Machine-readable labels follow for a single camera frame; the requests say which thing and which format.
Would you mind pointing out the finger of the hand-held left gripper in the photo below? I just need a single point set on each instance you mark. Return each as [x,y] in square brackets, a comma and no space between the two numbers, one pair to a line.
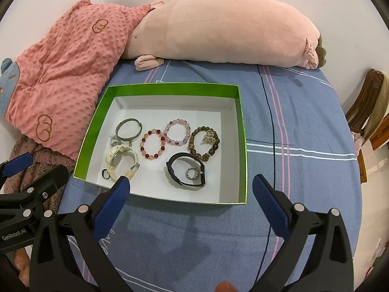
[56,178]
[18,162]

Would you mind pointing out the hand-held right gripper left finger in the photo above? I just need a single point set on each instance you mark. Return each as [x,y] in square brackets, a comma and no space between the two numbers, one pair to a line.
[111,206]

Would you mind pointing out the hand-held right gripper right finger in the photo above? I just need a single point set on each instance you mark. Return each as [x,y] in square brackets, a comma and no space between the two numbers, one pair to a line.
[270,206]

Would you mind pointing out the silver bangle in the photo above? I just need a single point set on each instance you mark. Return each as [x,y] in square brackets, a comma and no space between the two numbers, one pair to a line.
[121,123]

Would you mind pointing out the gold hair clip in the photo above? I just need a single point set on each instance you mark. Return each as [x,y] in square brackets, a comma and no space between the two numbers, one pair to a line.
[209,137]

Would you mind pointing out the green cardboard box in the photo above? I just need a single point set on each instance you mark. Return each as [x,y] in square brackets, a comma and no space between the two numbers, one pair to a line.
[170,92]

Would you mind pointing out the person's left hand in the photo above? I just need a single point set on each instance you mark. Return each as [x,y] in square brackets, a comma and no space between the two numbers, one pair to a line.
[22,264]

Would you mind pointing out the person's right hand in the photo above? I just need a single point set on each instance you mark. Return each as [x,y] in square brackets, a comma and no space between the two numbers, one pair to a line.
[225,287]

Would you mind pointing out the brown knitted blanket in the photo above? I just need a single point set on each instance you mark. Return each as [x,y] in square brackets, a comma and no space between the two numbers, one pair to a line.
[39,158]

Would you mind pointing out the white wrist watch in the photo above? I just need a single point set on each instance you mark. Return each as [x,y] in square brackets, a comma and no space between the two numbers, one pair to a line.
[121,152]

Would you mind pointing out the black wristband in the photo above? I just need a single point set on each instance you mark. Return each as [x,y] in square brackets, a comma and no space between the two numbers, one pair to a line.
[173,173]

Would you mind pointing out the blue plush toy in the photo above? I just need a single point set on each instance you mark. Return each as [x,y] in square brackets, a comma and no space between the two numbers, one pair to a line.
[9,88]

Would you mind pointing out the blue plaid bed sheet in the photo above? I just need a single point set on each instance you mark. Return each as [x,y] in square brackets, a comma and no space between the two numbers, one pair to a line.
[304,121]

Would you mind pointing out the pink dotted blanket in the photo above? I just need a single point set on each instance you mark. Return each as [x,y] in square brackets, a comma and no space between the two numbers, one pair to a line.
[70,76]

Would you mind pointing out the wooden chair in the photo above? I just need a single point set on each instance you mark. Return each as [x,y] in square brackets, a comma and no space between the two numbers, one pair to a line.
[361,103]

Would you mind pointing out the beige cloth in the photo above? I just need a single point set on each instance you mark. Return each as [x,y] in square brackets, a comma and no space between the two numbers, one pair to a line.
[380,106]

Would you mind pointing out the dark olive cushion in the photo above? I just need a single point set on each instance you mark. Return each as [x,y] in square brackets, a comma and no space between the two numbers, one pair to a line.
[322,51]

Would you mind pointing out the pink plush pig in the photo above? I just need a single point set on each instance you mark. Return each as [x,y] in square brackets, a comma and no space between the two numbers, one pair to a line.
[218,27]

